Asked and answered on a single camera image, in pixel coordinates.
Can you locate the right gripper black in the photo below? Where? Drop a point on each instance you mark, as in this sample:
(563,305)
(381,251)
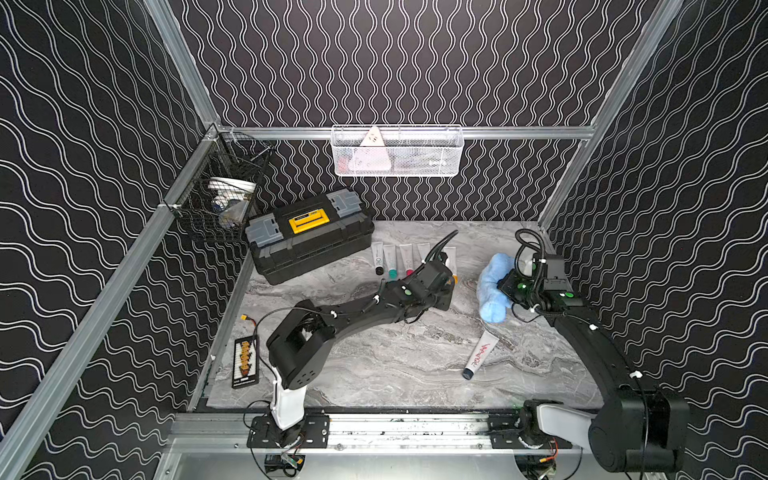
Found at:
(506,283)

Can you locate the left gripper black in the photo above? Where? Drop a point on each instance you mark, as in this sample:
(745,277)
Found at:
(442,288)

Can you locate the white tube pink cap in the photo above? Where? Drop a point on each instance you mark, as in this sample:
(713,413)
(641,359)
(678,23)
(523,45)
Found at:
(406,252)

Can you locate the blue microfiber cloth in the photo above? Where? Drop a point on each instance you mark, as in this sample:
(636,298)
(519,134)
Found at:
(493,304)

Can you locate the white tube black cap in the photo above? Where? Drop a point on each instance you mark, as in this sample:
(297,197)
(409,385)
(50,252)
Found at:
(377,249)

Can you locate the white tube dark blue cap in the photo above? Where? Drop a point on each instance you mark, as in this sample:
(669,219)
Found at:
(481,352)

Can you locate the white tube orange cap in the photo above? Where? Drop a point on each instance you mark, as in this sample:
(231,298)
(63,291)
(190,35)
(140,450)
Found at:
(451,261)

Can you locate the white tube teal cap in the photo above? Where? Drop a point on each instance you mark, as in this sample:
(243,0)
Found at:
(423,251)

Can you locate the white tube green cap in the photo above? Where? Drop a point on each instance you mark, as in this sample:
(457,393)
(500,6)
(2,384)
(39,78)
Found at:
(390,255)

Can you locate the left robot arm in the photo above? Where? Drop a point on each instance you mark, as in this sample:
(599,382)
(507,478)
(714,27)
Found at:
(299,347)

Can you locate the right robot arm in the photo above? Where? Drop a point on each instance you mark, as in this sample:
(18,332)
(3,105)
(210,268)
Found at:
(640,427)

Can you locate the pink triangle item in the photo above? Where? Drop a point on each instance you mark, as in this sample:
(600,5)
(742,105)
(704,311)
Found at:
(371,156)

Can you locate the black toolbox yellow latch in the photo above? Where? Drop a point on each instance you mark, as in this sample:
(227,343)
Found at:
(299,238)

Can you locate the black battery pack card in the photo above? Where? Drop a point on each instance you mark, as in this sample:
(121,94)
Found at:
(245,371)

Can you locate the clear wall basket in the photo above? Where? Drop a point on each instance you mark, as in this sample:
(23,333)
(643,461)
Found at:
(415,150)

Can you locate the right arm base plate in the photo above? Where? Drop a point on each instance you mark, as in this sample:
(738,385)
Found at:
(519,430)

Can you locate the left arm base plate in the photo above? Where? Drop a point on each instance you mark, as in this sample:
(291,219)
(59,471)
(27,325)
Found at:
(311,432)

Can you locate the black wire basket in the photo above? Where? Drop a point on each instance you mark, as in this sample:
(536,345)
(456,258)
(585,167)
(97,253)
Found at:
(222,196)

